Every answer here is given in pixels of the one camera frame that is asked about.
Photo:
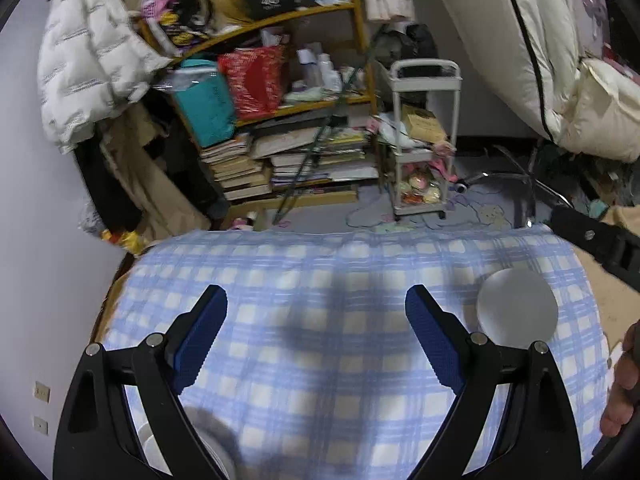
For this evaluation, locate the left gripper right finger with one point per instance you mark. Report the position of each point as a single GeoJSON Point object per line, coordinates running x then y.
{"type": "Point", "coordinates": [511, 417]}

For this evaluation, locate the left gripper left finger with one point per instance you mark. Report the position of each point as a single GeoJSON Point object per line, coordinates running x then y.
{"type": "Point", "coordinates": [96, 438]}

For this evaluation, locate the small white plate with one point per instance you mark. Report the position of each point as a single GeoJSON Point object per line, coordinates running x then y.
{"type": "Point", "coordinates": [517, 307]}

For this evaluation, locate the person's right hand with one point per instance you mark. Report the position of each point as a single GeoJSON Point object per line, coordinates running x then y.
{"type": "Point", "coordinates": [619, 409]}

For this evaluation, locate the chrome office chair base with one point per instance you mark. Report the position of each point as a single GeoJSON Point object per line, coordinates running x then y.
{"type": "Point", "coordinates": [521, 174]}

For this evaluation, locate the beige trench coat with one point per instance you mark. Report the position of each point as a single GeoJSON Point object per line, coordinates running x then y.
{"type": "Point", "coordinates": [166, 212]}

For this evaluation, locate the blue plaid tablecloth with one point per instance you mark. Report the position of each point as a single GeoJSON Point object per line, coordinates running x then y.
{"type": "Point", "coordinates": [316, 372]}

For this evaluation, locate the stack of books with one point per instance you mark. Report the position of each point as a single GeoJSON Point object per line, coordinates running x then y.
{"type": "Point", "coordinates": [240, 176]}

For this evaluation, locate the dark green pole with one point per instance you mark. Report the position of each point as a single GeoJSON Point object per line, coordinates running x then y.
{"type": "Point", "coordinates": [324, 132]}

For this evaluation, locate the white rolling cart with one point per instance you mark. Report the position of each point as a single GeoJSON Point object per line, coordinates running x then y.
{"type": "Point", "coordinates": [421, 130]}

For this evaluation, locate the teal bag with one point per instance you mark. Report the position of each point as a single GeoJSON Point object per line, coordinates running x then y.
{"type": "Point", "coordinates": [203, 97]}

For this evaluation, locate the yellow wooden bookshelf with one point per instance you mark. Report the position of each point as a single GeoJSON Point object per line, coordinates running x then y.
{"type": "Point", "coordinates": [323, 41]}

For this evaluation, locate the red gift bag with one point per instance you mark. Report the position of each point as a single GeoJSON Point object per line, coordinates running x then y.
{"type": "Point", "coordinates": [254, 80]}

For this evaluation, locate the white puffer jacket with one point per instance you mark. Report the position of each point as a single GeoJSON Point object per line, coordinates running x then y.
{"type": "Point", "coordinates": [92, 65]}

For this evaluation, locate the white wall socket upper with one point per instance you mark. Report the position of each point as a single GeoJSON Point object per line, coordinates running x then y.
{"type": "Point", "coordinates": [42, 392]}

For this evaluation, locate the white wall socket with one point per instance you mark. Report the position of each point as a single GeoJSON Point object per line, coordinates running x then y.
{"type": "Point", "coordinates": [40, 425]}
{"type": "Point", "coordinates": [42, 392]}

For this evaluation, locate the white wall socket lower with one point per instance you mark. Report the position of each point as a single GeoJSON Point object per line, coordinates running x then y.
{"type": "Point", "coordinates": [40, 425]}

